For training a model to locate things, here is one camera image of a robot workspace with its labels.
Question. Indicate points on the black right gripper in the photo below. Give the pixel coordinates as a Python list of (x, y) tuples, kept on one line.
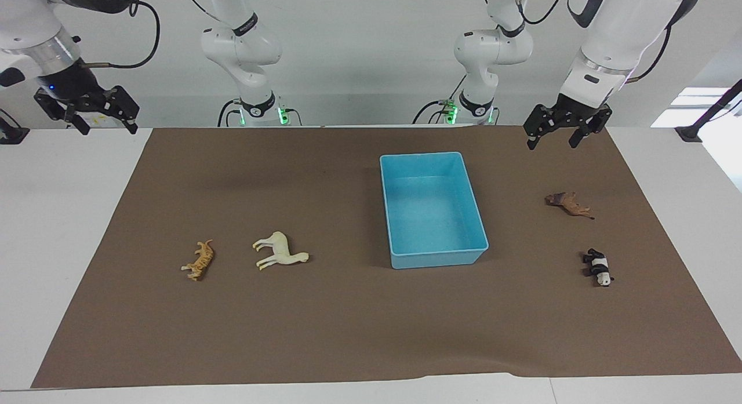
[(81, 94)]

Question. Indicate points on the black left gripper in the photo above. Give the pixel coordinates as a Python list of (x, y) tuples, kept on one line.
[(571, 111)]

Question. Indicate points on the brown lion toy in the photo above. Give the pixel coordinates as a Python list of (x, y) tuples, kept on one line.
[(570, 205)]

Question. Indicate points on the black white panda toy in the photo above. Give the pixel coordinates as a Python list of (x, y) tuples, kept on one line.
[(598, 268)]

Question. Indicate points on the orange striped tiger toy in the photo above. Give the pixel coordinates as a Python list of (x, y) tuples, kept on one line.
[(200, 261)]

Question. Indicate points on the cream white horse toy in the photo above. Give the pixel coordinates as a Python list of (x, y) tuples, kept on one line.
[(280, 250)]

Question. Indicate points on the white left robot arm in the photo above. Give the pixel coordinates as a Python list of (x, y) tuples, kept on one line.
[(614, 39)]

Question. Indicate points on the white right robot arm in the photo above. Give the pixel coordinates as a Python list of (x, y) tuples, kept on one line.
[(240, 44)]

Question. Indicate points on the light blue storage box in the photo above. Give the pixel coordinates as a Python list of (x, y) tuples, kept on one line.
[(432, 218)]

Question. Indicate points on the small black table clamp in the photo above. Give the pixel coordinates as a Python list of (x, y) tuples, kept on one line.
[(11, 134)]

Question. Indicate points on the black slanted stand pole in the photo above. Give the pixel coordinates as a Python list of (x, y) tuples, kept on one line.
[(710, 114)]

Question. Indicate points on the brown table mat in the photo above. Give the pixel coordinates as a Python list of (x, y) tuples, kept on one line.
[(324, 311)]

